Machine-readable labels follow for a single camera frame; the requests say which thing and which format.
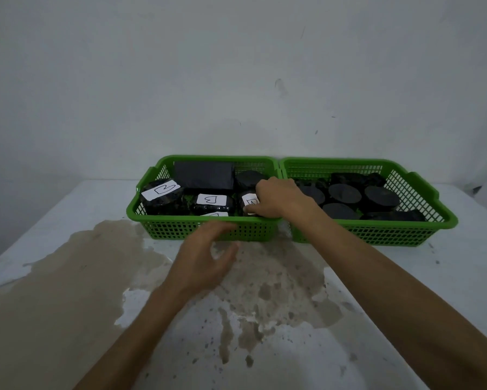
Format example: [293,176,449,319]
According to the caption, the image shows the person's left hand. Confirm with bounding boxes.
[161,220,241,300]

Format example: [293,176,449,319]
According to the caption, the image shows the large black labelled packet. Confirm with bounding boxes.
[140,179,186,216]

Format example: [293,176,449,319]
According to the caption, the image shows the person's right forearm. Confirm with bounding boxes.
[294,205,487,390]

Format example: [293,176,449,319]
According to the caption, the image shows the black round puck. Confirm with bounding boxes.
[235,170,269,191]

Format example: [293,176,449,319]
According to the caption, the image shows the black rectangular box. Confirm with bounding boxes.
[173,161,236,191]

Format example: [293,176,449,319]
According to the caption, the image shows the green plastic basket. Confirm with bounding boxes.
[279,157,459,247]
[126,155,284,243]

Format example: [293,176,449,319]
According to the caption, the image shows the small black labelled packet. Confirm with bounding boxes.
[238,189,264,217]

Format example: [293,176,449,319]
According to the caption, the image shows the person's right hand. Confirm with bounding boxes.
[243,177,321,224]

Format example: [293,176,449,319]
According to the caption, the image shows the person's left forearm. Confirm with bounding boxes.
[74,282,195,390]

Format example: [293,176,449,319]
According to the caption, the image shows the pile of black round pucks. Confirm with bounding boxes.
[294,172,427,222]

